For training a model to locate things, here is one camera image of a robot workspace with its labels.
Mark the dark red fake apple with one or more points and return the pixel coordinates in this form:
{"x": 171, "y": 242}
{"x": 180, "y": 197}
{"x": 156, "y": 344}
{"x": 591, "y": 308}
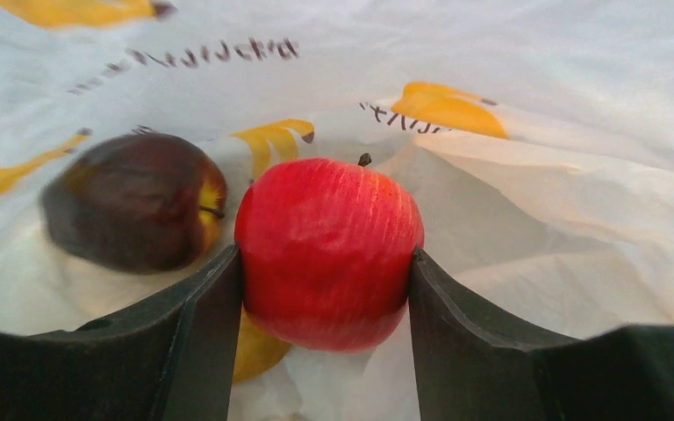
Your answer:
{"x": 138, "y": 203}

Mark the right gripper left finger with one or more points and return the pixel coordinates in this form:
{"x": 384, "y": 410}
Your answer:
{"x": 169, "y": 356}

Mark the yellow fake fruit in bag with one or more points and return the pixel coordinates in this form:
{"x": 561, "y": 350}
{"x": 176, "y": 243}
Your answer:
{"x": 256, "y": 351}

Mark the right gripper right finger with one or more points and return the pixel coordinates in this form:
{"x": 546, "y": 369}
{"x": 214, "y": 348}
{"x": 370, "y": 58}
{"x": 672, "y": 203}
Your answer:
{"x": 475, "y": 361}

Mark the bright red fake apple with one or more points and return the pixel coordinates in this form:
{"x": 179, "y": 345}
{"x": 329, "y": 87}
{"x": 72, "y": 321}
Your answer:
{"x": 326, "y": 248}

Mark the orange plastic bag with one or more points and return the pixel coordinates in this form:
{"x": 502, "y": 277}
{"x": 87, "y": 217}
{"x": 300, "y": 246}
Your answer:
{"x": 537, "y": 138}

